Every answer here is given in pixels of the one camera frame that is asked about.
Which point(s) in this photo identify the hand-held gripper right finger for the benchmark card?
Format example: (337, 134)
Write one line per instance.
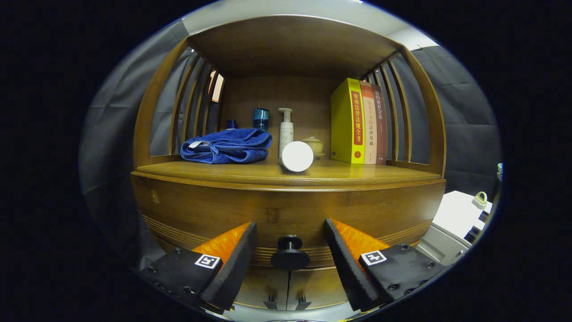
(348, 268)

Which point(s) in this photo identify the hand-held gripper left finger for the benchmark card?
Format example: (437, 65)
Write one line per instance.
(237, 268)

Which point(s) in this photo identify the black drawer knob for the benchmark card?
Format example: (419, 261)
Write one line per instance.
(290, 255)

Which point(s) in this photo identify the wooden drawer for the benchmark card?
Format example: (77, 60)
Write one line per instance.
(201, 210)

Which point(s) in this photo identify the white and green tube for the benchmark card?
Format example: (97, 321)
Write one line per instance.
(297, 156)

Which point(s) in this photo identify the wooden countertop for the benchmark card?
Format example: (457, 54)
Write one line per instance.
(357, 172)

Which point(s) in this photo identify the white side cabinet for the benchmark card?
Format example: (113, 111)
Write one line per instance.
(451, 214)

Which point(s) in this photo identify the wooden cabinet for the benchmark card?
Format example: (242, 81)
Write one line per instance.
(290, 44)

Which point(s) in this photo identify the blue folded towel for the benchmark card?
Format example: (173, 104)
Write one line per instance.
(228, 145)

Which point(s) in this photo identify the beige lidded teacup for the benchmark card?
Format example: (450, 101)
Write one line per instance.
(316, 145)

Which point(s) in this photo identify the black tray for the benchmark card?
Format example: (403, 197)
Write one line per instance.
(473, 235)

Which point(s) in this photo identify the small blue-capped bottle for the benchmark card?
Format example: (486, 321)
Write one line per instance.
(231, 124)

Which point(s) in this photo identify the small black flat object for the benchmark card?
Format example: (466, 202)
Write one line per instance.
(484, 217)

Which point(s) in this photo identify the brown book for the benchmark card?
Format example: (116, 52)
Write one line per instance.
(380, 125)

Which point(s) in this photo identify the orange and beige book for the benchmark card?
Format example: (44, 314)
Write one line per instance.
(368, 123)

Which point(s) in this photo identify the white pump bottle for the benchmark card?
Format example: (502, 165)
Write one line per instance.
(286, 129)

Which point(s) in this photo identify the yellow book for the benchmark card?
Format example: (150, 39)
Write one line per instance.
(346, 120)

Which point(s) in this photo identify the small green tape dispenser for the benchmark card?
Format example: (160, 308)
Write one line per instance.
(481, 199)

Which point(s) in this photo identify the teal cylinder bottle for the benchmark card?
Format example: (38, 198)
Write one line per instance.
(261, 118)

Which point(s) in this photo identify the white shelf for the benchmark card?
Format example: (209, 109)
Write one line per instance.
(500, 172)

